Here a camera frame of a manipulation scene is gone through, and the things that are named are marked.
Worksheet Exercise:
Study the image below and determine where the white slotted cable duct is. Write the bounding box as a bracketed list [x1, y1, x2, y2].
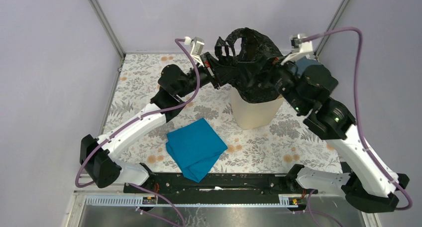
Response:
[85, 195, 299, 210]

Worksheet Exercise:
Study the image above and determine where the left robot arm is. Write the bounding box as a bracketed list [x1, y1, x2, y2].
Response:
[75, 52, 222, 193]

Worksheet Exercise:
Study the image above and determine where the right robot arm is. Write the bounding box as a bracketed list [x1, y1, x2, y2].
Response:
[266, 59, 409, 213]

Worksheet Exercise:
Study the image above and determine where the black trash bag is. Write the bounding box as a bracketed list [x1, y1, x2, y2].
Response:
[211, 27, 283, 104]

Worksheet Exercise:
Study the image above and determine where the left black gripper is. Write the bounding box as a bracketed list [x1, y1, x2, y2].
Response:
[176, 52, 240, 98]

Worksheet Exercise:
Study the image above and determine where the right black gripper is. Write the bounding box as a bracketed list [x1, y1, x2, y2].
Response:
[235, 51, 307, 114]

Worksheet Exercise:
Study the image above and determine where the bright blue folded cloth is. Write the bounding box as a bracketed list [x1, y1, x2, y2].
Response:
[166, 118, 227, 183]

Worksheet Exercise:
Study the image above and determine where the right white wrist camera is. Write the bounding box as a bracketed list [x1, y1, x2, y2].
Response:
[281, 34, 314, 65]

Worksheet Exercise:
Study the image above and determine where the dark teal crumpled cloth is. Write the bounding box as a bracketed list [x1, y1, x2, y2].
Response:
[294, 57, 325, 78]

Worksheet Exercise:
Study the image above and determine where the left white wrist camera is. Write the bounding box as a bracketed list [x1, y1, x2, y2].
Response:
[184, 36, 205, 66]

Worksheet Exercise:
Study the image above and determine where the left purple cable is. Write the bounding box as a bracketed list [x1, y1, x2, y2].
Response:
[74, 38, 202, 227]

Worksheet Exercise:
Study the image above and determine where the beige plastic trash bin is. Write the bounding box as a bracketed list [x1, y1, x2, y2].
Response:
[230, 88, 284, 129]

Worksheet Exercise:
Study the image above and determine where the floral patterned table mat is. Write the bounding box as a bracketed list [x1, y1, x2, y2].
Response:
[93, 53, 344, 174]

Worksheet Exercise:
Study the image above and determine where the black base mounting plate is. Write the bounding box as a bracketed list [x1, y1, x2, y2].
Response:
[142, 172, 310, 203]

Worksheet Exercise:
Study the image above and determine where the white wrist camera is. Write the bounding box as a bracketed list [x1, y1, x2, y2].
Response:
[184, 36, 205, 66]
[281, 34, 314, 65]

